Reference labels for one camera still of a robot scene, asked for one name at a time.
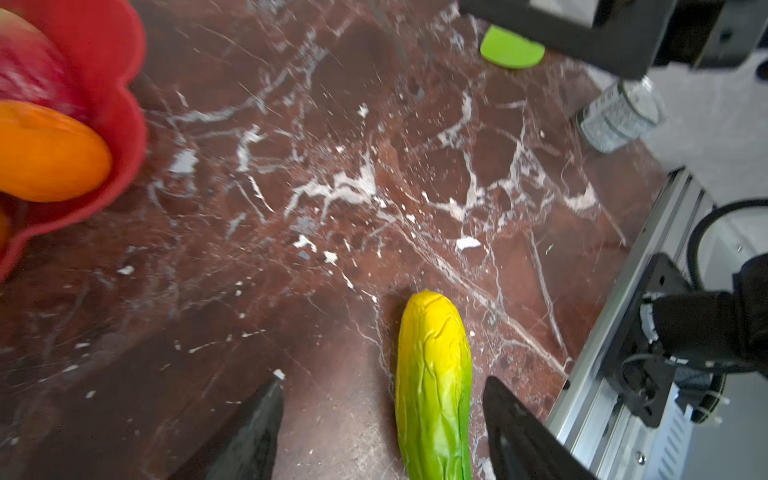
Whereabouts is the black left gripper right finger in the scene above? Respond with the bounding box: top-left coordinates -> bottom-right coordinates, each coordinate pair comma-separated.
482,376 -> 594,480

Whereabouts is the green plastic lid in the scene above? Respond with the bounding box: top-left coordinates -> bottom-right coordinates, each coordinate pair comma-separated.
480,25 -> 546,70

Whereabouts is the red fake apple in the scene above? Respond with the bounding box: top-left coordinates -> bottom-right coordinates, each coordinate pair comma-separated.
1,9 -> 89,123

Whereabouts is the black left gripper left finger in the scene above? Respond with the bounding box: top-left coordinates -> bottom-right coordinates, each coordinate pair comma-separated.
170,379 -> 284,479

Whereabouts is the red flower-shaped fruit bowl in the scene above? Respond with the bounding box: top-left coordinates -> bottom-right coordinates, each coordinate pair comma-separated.
1,1 -> 147,278

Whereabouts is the yellow-green fake corn cob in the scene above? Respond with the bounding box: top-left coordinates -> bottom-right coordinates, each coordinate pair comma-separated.
395,290 -> 472,479

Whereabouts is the black mounting bracket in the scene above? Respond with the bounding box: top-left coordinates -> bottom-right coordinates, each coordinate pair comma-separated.
600,253 -> 691,428

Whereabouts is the clear plastic bottle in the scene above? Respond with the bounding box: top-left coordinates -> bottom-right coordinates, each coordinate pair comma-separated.
575,77 -> 666,154

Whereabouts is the aluminium table edge rail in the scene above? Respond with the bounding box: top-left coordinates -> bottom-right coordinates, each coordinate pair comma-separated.
547,169 -> 713,479

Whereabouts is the black cable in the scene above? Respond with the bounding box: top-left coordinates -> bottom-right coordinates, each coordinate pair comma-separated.
685,199 -> 768,292

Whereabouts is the orange fake fruit ball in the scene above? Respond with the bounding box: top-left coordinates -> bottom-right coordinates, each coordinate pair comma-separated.
1,101 -> 112,203

